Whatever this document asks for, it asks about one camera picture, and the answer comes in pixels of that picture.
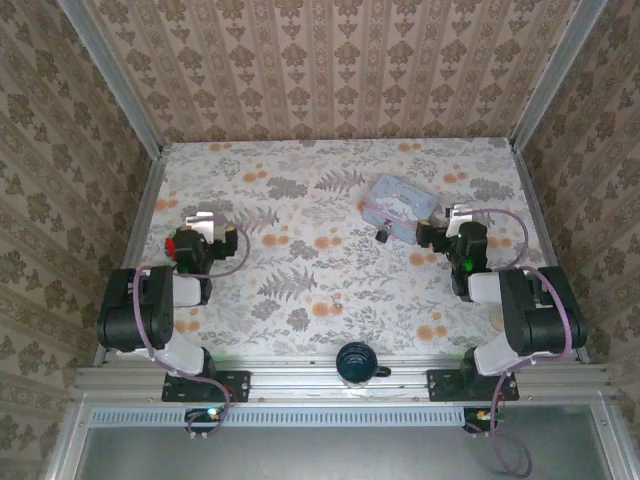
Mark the small metal padlock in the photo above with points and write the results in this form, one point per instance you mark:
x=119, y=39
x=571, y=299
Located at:
x=384, y=233

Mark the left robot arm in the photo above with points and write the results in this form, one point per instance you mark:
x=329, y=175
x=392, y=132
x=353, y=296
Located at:
x=150, y=315

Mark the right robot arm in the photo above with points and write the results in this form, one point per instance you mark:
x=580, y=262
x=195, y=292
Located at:
x=530, y=315

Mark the floral tablecloth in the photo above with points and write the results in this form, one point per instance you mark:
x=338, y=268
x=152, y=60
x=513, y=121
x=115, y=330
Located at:
x=340, y=280

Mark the dark blue mug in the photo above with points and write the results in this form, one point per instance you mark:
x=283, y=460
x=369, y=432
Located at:
x=356, y=364

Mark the small black controller box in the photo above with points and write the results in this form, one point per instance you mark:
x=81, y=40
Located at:
x=477, y=419
x=202, y=417

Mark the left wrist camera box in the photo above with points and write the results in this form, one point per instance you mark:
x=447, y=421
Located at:
x=201, y=226

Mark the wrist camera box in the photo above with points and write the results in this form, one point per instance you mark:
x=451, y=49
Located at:
x=201, y=226
x=457, y=216

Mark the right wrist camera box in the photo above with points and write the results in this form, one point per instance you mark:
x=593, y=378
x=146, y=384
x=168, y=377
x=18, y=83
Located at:
x=457, y=216

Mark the aluminium side rail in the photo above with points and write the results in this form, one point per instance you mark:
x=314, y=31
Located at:
x=145, y=210
x=537, y=210

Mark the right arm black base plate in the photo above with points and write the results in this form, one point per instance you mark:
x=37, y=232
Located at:
x=442, y=386

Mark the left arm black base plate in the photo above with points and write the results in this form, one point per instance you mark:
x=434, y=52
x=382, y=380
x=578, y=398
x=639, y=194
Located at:
x=235, y=386

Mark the aluminium front rail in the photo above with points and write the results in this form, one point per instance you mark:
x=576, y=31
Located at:
x=300, y=382

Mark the aluminium frame post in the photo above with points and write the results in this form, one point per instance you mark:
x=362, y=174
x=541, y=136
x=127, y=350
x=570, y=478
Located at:
x=555, y=75
x=112, y=80

